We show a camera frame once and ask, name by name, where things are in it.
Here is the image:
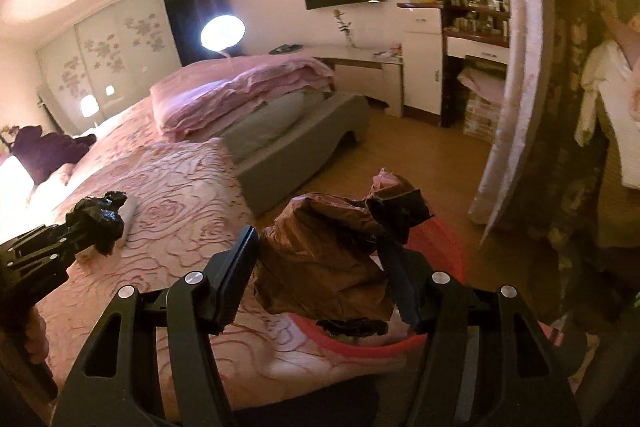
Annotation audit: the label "red plastic basket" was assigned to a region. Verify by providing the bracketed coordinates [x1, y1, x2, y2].
[287, 214, 468, 360]

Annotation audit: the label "ring light on stand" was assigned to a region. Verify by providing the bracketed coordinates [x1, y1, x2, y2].
[200, 14, 247, 62]

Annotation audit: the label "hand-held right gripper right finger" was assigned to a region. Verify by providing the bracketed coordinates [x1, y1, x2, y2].
[377, 239, 583, 427]

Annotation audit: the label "dark purple garment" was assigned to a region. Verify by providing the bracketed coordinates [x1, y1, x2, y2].
[10, 126, 98, 185]

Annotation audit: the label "white cabinet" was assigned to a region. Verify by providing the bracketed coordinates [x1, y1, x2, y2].
[397, 3, 446, 128]

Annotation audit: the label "pink folded quilt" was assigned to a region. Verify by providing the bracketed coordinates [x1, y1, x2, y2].
[150, 54, 337, 142]

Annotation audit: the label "pink sheer curtain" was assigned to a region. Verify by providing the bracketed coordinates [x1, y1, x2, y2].
[470, 0, 555, 253]

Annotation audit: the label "row of cosmetic bottles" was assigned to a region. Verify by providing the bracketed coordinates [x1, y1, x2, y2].
[410, 0, 512, 38]

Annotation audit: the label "dark floral curtain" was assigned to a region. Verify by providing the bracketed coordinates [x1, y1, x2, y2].
[530, 0, 640, 358]

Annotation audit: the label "grey cushion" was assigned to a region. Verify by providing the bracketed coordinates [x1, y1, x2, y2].
[222, 91, 333, 160]

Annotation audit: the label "white hanging garment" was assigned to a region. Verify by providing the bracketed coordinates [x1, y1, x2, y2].
[575, 14, 640, 188]

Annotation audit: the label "person's left hand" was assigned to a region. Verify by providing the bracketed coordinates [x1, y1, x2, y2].
[22, 307, 51, 365]

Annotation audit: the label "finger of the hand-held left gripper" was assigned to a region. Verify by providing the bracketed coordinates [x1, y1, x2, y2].
[7, 219, 81, 258]
[0, 249, 76, 293]

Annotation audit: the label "dark doorway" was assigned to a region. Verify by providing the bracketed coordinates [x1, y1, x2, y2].
[162, 0, 223, 68]

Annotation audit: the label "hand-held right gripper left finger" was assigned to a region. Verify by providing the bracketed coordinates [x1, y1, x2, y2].
[51, 224, 260, 427]

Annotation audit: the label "bed with pink rose bedspread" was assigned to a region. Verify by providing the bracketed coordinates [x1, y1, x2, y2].
[0, 94, 416, 425]

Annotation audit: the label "white floral sliding wardrobe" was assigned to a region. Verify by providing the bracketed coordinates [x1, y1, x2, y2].
[35, 0, 183, 132]

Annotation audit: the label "grey upholstered bench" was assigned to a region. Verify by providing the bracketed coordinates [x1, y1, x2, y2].
[220, 89, 371, 218]

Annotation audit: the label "stacked cardboard boxes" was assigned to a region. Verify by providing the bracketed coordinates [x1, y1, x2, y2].
[462, 67, 508, 142]

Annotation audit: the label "white pillow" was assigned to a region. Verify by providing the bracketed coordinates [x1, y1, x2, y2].
[0, 157, 36, 204]

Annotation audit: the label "flower in vase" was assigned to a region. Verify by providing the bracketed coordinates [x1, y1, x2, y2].
[332, 9, 356, 48]

